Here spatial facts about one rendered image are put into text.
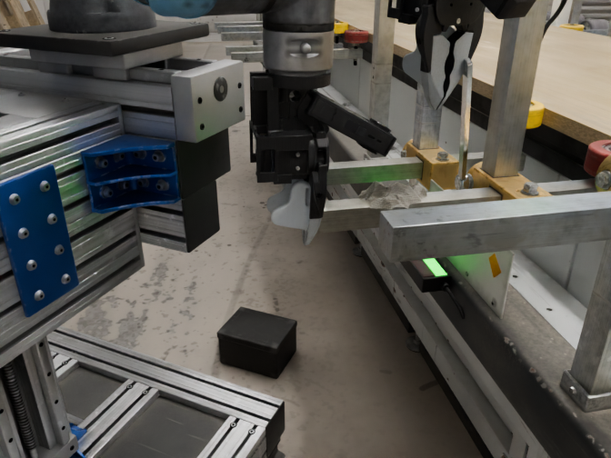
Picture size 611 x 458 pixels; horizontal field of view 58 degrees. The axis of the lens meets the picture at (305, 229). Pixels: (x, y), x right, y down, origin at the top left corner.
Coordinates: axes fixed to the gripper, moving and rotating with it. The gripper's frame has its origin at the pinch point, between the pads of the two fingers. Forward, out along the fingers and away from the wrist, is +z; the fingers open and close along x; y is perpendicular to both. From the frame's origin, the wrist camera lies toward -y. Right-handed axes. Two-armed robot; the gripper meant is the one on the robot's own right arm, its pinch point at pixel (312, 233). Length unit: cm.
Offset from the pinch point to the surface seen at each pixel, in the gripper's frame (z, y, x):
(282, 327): 70, -9, -75
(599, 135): -8.1, -45.6, -9.3
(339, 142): 12, -24, -74
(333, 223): -2.0, -2.3, 1.5
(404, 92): 4, -47, -92
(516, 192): -5.3, -25.3, 3.0
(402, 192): -5.3, -11.1, 0.8
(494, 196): -4.2, -23.3, 1.5
